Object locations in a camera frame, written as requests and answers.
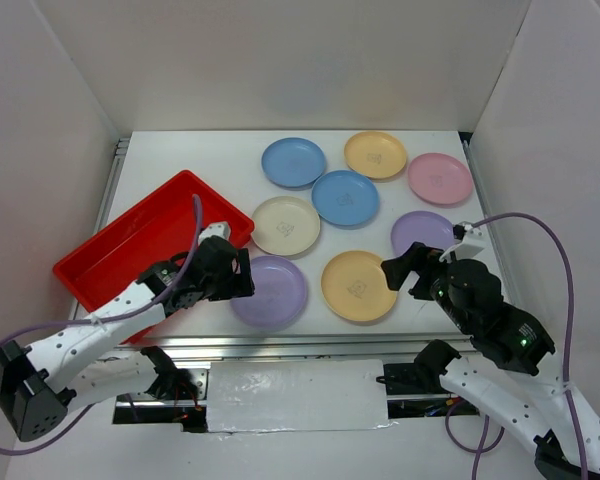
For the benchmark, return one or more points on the blue plate back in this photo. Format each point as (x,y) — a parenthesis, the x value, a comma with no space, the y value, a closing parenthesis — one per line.
(293,162)

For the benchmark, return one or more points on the cream plate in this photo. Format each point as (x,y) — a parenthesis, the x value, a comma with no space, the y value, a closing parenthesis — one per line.
(285,226)

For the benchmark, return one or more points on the aluminium front rail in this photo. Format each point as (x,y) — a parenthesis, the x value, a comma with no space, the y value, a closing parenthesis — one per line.
(215,348)

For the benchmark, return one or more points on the white taped cover panel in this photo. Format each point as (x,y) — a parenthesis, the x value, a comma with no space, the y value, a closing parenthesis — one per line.
(305,396)

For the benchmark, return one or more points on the blue plate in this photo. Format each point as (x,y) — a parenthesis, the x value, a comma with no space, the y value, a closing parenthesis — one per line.
(293,162)
(345,198)

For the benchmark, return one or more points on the pink plate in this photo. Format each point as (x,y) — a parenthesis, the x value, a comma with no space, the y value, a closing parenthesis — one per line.
(439,179)

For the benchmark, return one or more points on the lilac plate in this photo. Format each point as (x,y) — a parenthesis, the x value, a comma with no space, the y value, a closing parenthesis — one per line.
(426,227)
(280,295)

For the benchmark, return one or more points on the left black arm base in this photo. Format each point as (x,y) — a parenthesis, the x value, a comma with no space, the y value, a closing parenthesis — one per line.
(171,383)

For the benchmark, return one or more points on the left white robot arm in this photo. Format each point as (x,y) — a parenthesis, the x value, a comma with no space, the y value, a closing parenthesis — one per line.
(40,384)

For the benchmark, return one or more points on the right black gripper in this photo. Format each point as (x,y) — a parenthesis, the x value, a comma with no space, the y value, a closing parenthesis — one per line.
(422,258)

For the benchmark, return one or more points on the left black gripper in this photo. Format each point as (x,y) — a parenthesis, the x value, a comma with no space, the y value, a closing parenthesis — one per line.
(238,284)

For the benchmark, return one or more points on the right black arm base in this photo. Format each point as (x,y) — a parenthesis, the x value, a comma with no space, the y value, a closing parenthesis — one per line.
(422,376)

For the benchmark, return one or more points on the orange plate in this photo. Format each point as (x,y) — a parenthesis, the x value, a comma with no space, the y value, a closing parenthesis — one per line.
(354,287)
(376,155)

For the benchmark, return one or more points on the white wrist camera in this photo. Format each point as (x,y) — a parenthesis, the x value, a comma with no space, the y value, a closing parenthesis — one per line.
(217,229)
(469,242)

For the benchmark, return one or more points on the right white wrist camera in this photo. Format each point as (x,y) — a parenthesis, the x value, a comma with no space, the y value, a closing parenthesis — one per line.
(469,242)

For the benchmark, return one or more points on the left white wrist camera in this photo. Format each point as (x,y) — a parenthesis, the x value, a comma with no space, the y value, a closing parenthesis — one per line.
(217,229)

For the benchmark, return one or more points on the orange plate front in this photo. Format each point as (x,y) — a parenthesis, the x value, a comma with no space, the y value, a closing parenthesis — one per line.
(354,287)

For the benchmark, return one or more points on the orange plate back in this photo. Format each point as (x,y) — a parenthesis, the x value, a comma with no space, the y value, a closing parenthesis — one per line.
(376,155)

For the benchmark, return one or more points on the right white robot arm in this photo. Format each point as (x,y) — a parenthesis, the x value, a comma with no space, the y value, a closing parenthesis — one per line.
(553,421)

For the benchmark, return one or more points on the red plastic bin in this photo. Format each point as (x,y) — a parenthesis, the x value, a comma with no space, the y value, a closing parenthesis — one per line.
(155,229)

